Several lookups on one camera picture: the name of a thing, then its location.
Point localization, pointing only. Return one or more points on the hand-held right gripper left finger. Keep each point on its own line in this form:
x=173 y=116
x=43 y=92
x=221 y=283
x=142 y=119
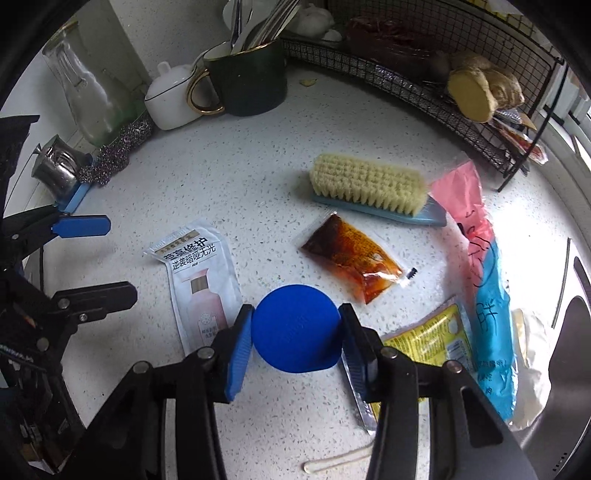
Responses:
x=238 y=350

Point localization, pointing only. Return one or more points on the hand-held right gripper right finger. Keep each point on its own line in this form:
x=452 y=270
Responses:
x=355 y=355

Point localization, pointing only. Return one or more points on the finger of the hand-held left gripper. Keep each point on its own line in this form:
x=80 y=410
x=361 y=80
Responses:
x=81 y=226
x=92 y=295

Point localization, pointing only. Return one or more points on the blue round lid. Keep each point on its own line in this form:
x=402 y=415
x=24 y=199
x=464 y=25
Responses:
x=295 y=327

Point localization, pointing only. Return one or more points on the yellow silver snack packet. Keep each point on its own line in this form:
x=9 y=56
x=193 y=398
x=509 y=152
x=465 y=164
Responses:
x=434 y=337

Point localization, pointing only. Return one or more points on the chili oil sauce packet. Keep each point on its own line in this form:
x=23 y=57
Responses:
x=355 y=254

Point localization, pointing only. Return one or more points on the blue saucer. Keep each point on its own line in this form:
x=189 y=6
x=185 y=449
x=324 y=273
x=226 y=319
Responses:
x=76 y=196

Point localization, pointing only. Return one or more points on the silver sachet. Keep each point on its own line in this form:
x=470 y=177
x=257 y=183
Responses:
x=360 y=406

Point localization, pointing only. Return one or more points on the stainless steel oil pot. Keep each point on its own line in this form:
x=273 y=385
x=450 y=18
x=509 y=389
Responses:
x=55 y=166

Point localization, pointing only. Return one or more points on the white shampoo sachet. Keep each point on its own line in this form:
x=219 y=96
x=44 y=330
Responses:
x=198 y=286

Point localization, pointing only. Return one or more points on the steel wool scourer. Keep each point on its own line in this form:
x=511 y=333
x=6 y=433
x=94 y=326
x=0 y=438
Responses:
x=115 y=152

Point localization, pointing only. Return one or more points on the white plastic strip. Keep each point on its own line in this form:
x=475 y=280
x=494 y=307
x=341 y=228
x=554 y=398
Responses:
x=337 y=460

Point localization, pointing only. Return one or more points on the glass carafe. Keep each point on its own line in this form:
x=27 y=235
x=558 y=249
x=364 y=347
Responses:
x=87 y=87

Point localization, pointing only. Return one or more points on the pink blue plastic bag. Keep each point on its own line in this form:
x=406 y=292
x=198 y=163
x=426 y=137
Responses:
x=485 y=295

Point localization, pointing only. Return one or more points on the white lidded sugar pot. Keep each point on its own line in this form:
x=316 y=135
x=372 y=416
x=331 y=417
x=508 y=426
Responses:
x=168 y=97

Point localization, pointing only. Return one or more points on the stainless steel sink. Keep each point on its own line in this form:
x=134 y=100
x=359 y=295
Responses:
x=572 y=360

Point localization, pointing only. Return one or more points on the dark green mug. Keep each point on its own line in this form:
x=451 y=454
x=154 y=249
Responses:
x=249 y=78

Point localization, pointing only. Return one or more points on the small red sauce packets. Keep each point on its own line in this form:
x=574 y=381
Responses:
x=519 y=136

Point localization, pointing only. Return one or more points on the bundle of chopsticks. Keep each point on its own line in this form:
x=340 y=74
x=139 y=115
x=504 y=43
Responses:
x=277 y=18

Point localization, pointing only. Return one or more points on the ginger root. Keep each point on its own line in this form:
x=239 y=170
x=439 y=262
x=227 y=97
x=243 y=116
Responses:
x=485 y=87

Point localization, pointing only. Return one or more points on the dried chili bag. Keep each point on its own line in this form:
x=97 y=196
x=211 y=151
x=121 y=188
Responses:
x=388 y=46

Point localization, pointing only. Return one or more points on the garlic bulb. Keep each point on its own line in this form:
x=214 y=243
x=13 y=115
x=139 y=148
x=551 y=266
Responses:
x=316 y=21

